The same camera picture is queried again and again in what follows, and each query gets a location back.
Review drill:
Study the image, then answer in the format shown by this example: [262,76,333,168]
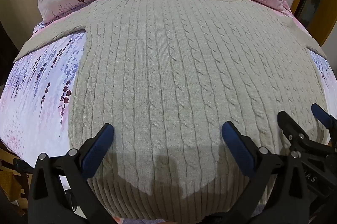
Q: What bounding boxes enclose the wooden furniture frame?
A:
[292,0,337,51]

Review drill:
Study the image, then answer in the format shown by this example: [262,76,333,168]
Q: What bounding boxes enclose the pink floral bed sheet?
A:
[0,7,337,224]

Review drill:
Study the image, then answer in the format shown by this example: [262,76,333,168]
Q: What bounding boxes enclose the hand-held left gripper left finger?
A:
[28,123,116,224]

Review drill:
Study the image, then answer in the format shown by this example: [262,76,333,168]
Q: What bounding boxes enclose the brown wooden furniture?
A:
[0,146,35,216]

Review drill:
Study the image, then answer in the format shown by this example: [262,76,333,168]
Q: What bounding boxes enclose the beige cable-knit sweater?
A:
[14,0,328,223]

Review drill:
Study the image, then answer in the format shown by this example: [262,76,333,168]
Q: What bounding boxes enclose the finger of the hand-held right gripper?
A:
[311,103,337,145]
[278,111,309,143]

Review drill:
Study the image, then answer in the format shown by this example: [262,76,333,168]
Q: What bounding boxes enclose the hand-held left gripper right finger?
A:
[222,121,314,224]

